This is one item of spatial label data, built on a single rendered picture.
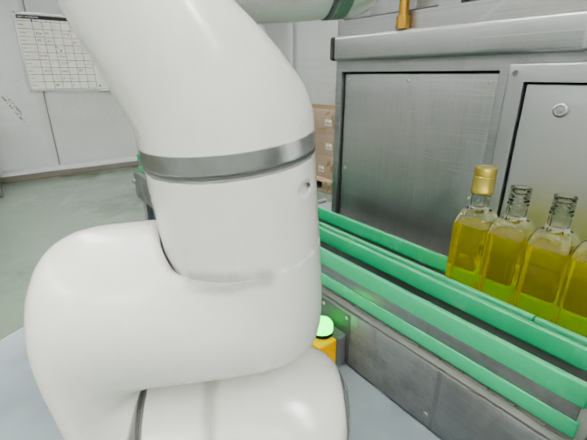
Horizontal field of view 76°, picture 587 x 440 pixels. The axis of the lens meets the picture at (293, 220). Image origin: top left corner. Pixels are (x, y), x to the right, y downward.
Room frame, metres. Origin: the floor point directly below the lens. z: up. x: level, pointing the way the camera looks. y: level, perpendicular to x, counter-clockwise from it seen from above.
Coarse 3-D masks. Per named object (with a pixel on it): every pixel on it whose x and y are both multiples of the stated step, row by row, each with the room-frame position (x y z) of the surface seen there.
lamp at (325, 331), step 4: (324, 316) 0.63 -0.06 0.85; (324, 320) 0.62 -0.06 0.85; (328, 320) 0.62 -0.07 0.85; (320, 324) 0.61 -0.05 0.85; (324, 324) 0.61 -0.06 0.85; (328, 324) 0.61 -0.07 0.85; (332, 324) 0.61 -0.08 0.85; (320, 328) 0.60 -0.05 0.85; (324, 328) 0.60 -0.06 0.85; (328, 328) 0.60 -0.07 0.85; (332, 328) 0.61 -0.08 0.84; (320, 332) 0.60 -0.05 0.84; (324, 332) 0.60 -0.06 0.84; (328, 332) 0.60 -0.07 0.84; (332, 332) 0.61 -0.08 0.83; (316, 336) 0.60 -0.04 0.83; (320, 336) 0.60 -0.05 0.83; (324, 336) 0.60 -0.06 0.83; (328, 336) 0.60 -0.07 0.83
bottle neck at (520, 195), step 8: (512, 192) 0.55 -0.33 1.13; (520, 192) 0.54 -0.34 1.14; (528, 192) 0.54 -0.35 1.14; (512, 200) 0.55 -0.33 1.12; (520, 200) 0.54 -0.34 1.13; (528, 200) 0.54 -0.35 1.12; (512, 208) 0.55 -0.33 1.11; (520, 208) 0.54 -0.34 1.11; (512, 216) 0.54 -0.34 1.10; (520, 216) 0.54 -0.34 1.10
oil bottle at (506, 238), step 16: (496, 224) 0.55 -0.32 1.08; (512, 224) 0.53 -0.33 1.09; (528, 224) 0.53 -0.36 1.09; (496, 240) 0.54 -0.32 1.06; (512, 240) 0.52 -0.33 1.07; (496, 256) 0.54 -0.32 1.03; (512, 256) 0.52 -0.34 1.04; (480, 272) 0.55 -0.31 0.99; (496, 272) 0.53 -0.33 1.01; (512, 272) 0.52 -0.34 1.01; (480, 288) 0.55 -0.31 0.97; (496, 288) 0.53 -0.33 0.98; (512, 288) 0.52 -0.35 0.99
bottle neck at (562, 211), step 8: (552, 200) 0.51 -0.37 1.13; (560, 200) 0.50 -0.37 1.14; (568, 200) 0.49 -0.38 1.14; (576, 200) 0.49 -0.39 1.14; (552, 208) 0.51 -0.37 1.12; (560, 208) 0.50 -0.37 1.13; (568, 208) 0.49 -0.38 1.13; (576, 208) 0.50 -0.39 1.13; (552, 216) 0.50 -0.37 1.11; (560, 216) 0.50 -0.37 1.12; (568, 216) 0.49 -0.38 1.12; (552, 224) 0.50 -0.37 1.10; (560, 224) 0.50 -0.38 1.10; (568, 224) 0.49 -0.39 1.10
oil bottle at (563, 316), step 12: (576, 252) 0.46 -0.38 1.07; (576, 264) 0.46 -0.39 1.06; (564, 276) 0.47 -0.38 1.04; (576, 276) 0.46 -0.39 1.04; (564, 288) 0.46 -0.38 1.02; (576, 288) 0.45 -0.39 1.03; (564, 300) 0.46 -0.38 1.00; (576, 300) 0.45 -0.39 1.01; (564, 312) 0.46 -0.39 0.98; (576, 312) 0.45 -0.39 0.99; (564, 324) 0.45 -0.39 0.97; (576, 324) 0.44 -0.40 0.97
